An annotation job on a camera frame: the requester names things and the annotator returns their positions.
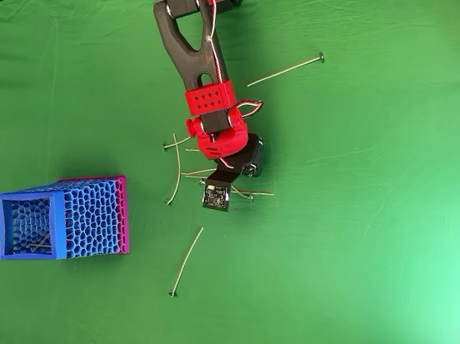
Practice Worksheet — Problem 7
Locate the curved vertical thin stick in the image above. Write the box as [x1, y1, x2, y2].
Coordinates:
[163, 132, 187, 207]

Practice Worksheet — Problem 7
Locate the blue and magenta lattice basket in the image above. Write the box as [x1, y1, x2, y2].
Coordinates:
[0, 159, 139, 276]

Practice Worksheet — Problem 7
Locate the green table cloth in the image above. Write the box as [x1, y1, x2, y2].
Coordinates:
[0, 0, 460, 344]

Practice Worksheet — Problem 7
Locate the white red wrist cable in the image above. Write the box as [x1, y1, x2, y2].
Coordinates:
[232, 96, 265, 123]

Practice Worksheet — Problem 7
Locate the black gripper camera mount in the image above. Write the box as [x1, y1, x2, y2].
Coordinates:
[201, 164, 242, 214]

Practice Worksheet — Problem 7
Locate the white red forearm cable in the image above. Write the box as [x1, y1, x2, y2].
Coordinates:
[184, 0, 238, 85]

